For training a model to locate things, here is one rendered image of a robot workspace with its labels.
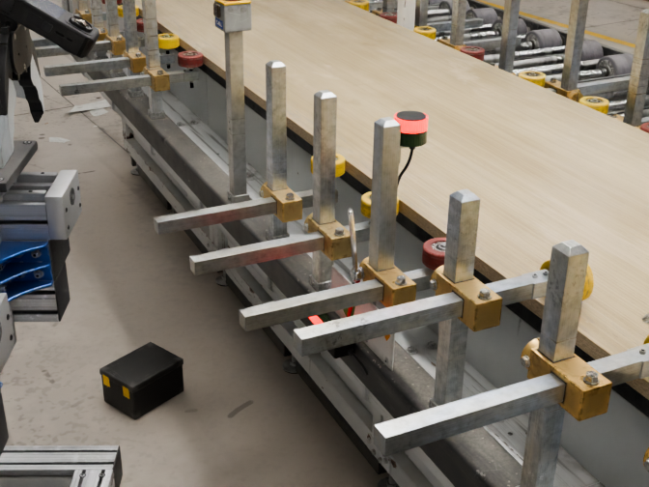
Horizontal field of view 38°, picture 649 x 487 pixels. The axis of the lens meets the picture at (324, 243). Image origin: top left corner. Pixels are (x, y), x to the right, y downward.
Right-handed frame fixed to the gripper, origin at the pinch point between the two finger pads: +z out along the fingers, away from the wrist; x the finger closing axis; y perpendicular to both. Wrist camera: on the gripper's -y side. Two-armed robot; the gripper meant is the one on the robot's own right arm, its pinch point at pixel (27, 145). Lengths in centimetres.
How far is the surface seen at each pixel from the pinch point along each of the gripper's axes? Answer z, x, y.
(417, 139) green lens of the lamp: 19, -55, -51
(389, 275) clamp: 45, -52, -47
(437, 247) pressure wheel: 41, -57, -56
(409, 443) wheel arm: 38, 5, -44
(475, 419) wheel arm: 37, 1, -53
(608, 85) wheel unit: 48, -184, -128
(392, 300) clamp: 47, -47, -47
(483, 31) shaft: 52, -275, -104
